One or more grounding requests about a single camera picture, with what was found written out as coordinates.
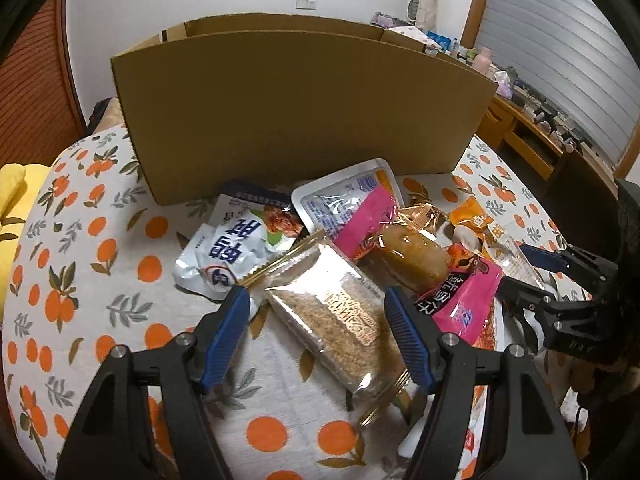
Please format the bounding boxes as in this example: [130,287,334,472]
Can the clear packet with white snack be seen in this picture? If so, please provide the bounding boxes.
[452,225,543,288]

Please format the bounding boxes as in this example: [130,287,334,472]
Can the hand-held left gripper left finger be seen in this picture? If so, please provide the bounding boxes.
[55,285,251,480]

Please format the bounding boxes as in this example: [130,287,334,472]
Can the white and blue snack packet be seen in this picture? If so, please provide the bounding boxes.
[172,180,306,303]

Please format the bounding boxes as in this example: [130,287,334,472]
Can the bread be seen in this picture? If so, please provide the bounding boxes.
[370,202,453,293]

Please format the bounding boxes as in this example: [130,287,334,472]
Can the orange fruit print blanket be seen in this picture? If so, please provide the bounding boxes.
[2,125,593,480]

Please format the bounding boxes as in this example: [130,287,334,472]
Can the small orange snack packet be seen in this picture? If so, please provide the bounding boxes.
[448,196,507,242]

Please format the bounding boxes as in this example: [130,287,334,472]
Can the white tray packet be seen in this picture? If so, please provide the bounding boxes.
[291,158,403,241]

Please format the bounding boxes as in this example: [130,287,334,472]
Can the floral quilt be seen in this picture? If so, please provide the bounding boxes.
[102,97,127,132]

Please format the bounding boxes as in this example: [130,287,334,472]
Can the pink wrapper snack packet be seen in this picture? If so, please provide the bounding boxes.
[332,185,401,261]

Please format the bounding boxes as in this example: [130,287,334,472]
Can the brown slatted wooden panel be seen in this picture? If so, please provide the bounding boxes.
[0,0,87,167]

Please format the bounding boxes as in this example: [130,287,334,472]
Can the brown cardboard box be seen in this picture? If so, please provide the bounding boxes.
[111,12,498,206]

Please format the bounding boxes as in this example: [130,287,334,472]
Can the folded floral cloth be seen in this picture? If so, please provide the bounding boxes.
[385,25,441,45]

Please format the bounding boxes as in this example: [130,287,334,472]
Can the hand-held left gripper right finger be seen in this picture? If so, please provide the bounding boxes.
[384,286,583,480]

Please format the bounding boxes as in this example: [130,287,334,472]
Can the window with grey blinds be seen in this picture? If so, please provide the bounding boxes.
[462,0,640,171]

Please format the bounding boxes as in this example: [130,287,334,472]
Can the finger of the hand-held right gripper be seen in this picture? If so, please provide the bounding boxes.
[497,277,616,361]
[520,244,621,306]

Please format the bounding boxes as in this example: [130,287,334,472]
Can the dark cloth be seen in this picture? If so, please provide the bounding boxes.
[88,99,113,130]

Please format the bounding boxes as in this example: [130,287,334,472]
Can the yellow plush toy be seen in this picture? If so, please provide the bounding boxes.
[0,162,53,313]

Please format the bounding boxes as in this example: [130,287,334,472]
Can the pink and black snack packet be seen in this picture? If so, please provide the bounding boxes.
[415,244,503,350]

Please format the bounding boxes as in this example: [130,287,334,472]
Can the purple tissue pack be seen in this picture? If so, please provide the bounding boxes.
[492,71,517,99]

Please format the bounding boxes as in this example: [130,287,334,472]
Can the clear packet of brown granules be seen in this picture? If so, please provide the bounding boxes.
[245,230,416,426]

